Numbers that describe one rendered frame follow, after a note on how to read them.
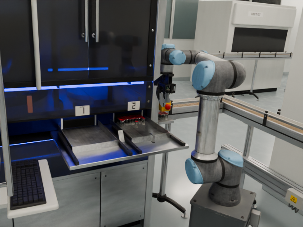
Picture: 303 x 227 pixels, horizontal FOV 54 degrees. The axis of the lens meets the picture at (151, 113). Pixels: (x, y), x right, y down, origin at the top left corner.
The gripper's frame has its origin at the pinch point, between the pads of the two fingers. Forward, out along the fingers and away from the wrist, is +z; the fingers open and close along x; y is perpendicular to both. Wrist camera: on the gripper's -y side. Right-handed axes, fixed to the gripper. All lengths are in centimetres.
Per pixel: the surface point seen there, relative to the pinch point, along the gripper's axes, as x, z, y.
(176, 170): 83, 109, -92
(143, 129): -3.6, 21.0, -15.3
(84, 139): -43.0, 20.8, -14.1
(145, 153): -17.9, 21.8, 14.9
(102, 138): -32.7, 20.9, -11.6
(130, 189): -6, 71, -25
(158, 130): 5.2, 21.1, -11.3
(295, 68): 144, -13, -19
